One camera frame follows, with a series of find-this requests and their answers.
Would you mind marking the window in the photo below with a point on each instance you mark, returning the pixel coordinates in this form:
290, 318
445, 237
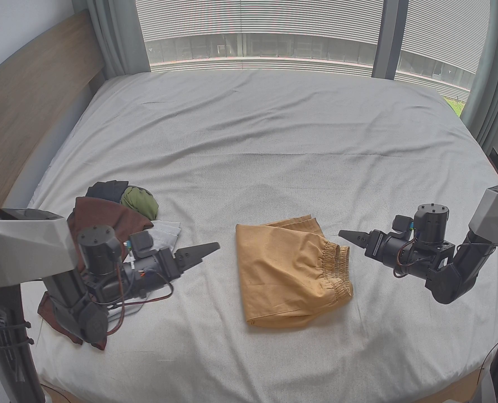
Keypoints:
274, 15

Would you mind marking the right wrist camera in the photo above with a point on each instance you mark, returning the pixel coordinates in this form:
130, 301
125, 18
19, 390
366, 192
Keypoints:
403, 224

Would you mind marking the green garment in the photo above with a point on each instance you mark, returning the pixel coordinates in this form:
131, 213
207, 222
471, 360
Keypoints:
142, 202

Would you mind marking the black garment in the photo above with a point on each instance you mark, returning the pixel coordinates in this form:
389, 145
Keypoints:
104, 191

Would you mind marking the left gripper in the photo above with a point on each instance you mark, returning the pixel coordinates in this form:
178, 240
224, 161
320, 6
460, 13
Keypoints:
152, 271

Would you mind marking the white garment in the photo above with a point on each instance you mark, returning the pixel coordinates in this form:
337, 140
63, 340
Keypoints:
167, 233

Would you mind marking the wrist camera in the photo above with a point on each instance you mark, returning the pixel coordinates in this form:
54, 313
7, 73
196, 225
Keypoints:
142, 244
403, 224

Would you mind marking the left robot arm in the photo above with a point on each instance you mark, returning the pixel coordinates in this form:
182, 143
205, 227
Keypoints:
22, 241

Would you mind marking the bed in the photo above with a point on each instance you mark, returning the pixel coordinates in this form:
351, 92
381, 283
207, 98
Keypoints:
274, 141

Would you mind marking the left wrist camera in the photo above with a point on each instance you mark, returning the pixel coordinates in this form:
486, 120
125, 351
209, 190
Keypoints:
142, 244

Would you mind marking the grey-green curtain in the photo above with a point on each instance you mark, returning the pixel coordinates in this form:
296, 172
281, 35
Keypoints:
106, 23
496, 57

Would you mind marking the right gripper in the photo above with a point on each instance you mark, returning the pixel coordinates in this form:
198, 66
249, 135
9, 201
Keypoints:
391, 252

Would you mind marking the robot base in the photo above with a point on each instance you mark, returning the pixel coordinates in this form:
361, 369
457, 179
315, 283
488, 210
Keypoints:
489, 388

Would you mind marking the brown garment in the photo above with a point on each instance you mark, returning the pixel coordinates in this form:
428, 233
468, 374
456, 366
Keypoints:
106, 212

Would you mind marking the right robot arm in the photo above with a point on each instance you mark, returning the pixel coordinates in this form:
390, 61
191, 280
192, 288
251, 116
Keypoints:
492, 216

